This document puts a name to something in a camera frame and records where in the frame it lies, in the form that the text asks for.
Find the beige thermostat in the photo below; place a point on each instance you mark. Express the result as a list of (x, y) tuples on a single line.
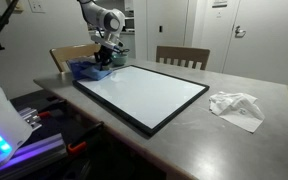
[(18, 8)]

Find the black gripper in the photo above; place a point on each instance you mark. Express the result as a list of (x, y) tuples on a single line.
[(104, 56)]

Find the dark wooden chair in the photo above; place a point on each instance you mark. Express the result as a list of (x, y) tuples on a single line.
[(183, 55)]

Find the crumpled white paper towel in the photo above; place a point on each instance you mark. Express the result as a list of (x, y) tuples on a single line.
[(237, 108)]

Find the green bowl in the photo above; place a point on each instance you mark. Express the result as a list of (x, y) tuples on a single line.
[(119, 59)]

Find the blue wiping cloth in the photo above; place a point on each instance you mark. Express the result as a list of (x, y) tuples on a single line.
[(95, 73)]

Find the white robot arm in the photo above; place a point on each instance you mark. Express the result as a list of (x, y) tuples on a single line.
[(111, 22)]

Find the silver door handle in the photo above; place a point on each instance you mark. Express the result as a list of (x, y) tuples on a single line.
[(239, 32)]

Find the light wooden chair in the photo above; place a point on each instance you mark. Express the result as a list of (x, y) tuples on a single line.
[(61, 55)]

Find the black framed whiteboard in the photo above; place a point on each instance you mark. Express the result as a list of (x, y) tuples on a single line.
[(146, 99)]

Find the aluminium rail frame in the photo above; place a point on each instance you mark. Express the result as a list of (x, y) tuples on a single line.
[(35, 156)]

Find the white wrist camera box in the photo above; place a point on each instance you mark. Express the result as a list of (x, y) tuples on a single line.
[(104, 42)]

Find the blue tissue box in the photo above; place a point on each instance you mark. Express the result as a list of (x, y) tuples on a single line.
[(78, 66)]

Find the orange black clamp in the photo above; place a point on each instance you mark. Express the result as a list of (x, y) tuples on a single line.
[(80, 144)]

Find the red black clamp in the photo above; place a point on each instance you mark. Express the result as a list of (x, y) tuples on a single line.
[(52, 106)]

